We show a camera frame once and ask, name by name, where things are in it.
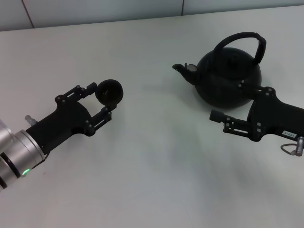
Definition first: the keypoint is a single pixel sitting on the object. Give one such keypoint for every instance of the black round teapot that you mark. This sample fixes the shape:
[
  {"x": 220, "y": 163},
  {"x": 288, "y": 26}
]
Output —
[{"x": 225, "y": 78}]

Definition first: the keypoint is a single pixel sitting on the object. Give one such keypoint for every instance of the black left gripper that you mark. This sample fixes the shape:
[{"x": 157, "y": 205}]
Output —
[{"x": 61, "y": 121}]

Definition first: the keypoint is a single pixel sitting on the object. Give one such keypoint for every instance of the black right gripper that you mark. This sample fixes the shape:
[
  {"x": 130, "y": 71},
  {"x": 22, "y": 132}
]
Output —
[{"x": 273, "y": 116}]

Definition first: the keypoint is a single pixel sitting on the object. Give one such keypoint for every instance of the small dark teacup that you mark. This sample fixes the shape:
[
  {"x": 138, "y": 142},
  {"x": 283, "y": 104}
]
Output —
[{"x": 109, "y": 92}]

